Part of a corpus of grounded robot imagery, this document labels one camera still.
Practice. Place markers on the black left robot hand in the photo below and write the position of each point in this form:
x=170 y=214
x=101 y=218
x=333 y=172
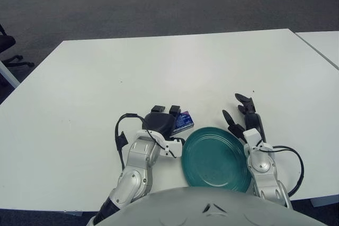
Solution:
x=159 y=124

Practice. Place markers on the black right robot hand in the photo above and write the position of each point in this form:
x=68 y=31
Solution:
x=251 y=122

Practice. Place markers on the blue gum pack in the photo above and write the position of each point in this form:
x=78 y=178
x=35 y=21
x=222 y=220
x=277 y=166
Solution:
x=184 y=121

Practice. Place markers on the green round plate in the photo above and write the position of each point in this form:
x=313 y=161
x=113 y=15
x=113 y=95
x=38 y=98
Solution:
x=214 y=159

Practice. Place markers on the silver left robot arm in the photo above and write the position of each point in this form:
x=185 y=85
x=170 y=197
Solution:
x=140 y=162

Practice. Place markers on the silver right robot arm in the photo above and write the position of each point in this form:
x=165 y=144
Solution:
x=262 y=167

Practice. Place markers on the grey robot torso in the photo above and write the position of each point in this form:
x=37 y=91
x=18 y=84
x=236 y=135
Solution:
x=212 y=207

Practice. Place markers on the white side table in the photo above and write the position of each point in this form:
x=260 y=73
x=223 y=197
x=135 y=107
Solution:
x=323 y=43

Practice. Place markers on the white table leg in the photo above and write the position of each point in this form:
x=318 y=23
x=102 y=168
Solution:
x=9 y=73

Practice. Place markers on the black office chair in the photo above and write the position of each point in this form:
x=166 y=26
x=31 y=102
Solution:
x=6 y=43

